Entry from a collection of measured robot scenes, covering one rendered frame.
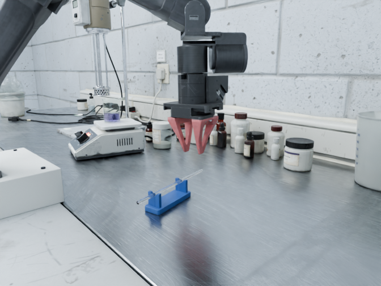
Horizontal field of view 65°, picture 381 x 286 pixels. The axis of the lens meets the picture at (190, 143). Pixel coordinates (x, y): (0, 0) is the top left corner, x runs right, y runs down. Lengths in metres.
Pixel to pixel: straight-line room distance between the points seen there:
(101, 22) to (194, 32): 0.72
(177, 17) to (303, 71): 0.51
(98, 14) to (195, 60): 0.73
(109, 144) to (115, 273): 0.52
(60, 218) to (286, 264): 0.36
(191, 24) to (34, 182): 0.39
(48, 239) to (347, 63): 0.79
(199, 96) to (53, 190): 0.32
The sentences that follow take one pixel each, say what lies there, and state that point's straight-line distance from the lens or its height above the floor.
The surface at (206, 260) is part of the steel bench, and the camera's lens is 0.42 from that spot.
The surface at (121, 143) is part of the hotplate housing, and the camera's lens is 0.89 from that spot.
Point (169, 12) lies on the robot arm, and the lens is 0.56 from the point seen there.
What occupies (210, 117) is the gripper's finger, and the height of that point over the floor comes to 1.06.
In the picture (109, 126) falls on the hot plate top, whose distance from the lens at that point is 0.88.
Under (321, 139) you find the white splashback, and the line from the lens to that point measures 0.90.
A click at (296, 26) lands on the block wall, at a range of 0.99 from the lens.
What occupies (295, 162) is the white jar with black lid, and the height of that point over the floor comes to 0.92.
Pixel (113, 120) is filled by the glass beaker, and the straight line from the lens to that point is 0.92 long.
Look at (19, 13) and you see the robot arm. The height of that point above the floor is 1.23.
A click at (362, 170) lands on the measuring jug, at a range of 0.74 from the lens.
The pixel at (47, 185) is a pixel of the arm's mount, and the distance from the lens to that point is 0.61.
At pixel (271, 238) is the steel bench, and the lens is 0.48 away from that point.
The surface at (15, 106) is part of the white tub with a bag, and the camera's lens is 1.82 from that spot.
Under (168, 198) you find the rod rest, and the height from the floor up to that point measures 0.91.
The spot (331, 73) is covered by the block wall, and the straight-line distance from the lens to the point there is 0.93.
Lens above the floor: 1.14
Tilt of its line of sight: 14 degrees down
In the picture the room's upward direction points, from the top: straight up
